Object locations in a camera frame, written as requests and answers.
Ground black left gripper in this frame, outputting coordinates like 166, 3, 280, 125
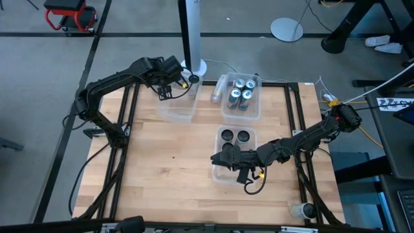
147, 55, 184, 101

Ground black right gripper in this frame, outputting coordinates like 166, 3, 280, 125
210, 145, 271, 184

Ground clear plastic storage bin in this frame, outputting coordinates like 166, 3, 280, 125
221, 71, 263, 122
157, 72, 204, 125
212, 124, 259, 186

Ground red black rolling stool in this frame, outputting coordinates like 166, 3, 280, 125
43, 0, 98, 33

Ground black desk crossbar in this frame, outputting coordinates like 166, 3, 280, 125
332, 156, 394, 184

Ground grey round floor stand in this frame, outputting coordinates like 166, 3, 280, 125
270, 0, 313, 43

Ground black desk leg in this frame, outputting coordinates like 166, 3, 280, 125
320, 0, 384, 55

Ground black floor stand foot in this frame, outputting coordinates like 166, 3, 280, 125
0, 137, 25, 152

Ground blue desk leg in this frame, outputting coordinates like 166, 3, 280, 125
371, 176, 398, 233

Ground black side desk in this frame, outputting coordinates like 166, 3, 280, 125
364, 84, 414, 233

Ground white handwritten paper note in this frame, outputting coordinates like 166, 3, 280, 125
376, 96, 414, 113

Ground dark tablet screen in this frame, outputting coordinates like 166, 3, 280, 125
393, 105, 414, 127

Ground black keyboard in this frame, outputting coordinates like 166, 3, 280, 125
397, 189, 414, 233

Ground person's foot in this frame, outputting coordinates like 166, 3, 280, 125
374, 42, 403, 54
364, 34, 391, 47

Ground black aluminium table frame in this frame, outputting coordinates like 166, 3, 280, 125
72, 77, 347, 227

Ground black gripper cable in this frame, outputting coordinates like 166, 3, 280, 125
243, 155, 270, 195

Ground thin white cable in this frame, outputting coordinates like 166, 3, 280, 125
202, 58, 292, 83

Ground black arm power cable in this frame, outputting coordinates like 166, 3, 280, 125
67, 142, 113, 217

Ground yellow cable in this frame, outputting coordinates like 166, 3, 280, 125
318, 98, 385, 150

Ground thick white cable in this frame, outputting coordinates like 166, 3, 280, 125
342, 61, 414, 104

